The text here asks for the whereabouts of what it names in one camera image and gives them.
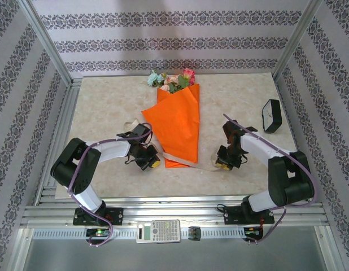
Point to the aluminium side rail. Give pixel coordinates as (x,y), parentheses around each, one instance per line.
(66,110)

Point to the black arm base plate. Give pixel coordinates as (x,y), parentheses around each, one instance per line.
(116,216)
(233,216)

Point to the beige ribbon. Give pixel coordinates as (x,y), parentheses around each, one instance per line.
(202,168)

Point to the aluminium frame post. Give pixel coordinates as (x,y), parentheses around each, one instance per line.
(48,45)
(294,42)

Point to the small circuit board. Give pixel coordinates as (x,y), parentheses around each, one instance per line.
(98,232)
(252,232)

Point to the black desk clock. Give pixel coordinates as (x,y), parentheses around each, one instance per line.
(272,117)

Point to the white scientific calculator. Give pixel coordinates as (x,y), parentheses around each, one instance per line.
(163,231)

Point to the grey metal shelf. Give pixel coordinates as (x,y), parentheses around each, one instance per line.
(174,257)

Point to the pale pink artificial flower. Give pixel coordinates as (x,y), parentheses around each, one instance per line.
(171,80)

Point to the black clipper comb guard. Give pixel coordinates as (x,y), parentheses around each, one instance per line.
(194,233)

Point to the red pink artificial rose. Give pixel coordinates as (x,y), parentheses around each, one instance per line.
(189,74)

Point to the slotted metal strip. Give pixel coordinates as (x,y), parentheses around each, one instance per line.
(217,233)

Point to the orange wrapping paper sheet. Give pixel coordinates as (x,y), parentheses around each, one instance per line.
(177,127)

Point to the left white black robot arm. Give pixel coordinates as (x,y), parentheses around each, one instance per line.
(112,149)

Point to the aluminium cross rail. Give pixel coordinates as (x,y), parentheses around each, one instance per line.
(174,210)

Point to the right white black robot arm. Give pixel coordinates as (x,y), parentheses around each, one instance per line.
(259,146)

